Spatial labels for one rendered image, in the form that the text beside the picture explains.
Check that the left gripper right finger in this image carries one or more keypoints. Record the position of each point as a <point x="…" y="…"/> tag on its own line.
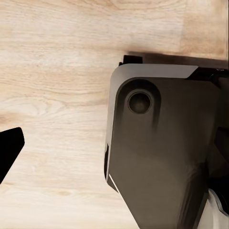
<point x="222" y="142"/>

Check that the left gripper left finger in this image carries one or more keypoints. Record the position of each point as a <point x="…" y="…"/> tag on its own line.
<point x="12" y="142"/>

